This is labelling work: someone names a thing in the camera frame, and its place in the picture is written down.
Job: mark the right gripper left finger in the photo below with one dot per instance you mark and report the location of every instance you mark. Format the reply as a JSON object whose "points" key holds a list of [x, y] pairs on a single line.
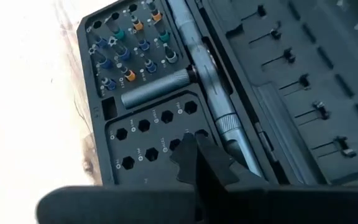
{"points": [[120, 205]]}

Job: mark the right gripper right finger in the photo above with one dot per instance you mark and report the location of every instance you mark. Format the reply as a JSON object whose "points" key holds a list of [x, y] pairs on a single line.
{"points": [[291, 208]]}

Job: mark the black plastic tool case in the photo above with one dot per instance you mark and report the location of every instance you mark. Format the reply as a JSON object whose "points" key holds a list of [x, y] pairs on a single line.
{"points": [[291, 93]]}

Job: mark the blue-collared screwdriver bit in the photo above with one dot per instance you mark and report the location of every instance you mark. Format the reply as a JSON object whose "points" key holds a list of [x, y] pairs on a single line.
{"points": [[106, 63], [151, 66], [124, 53], [144, 45], [102, 42], [109, 84]]}

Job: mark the grey knurled extension bar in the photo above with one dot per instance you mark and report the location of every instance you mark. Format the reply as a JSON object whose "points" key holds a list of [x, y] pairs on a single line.
{"points": [[157, 88]]}

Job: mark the white-collared screwdriver bit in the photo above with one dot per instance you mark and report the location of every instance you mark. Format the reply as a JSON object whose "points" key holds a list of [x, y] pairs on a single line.
{"points": [[171, 57]]}

